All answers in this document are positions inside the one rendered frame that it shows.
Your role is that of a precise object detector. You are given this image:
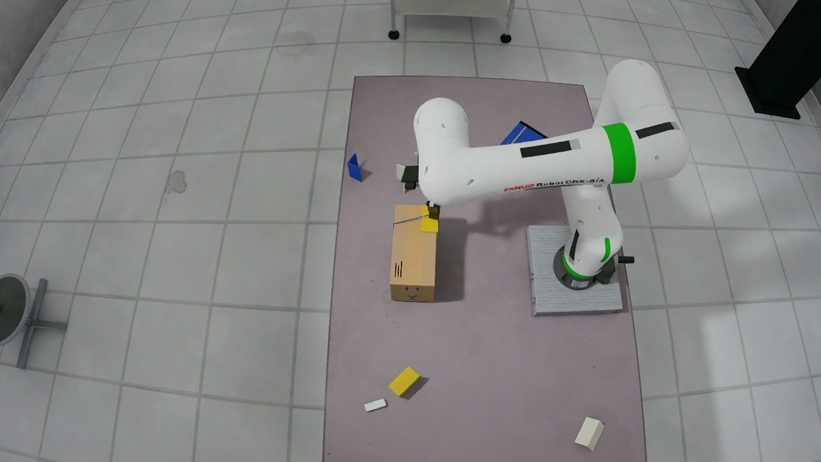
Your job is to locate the blue notebook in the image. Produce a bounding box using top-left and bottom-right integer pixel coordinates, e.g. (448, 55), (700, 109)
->
(500, 121), (548, 145)

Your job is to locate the tan cardboard box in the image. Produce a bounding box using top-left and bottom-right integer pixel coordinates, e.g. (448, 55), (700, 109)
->
(390, 205), (436, 302)

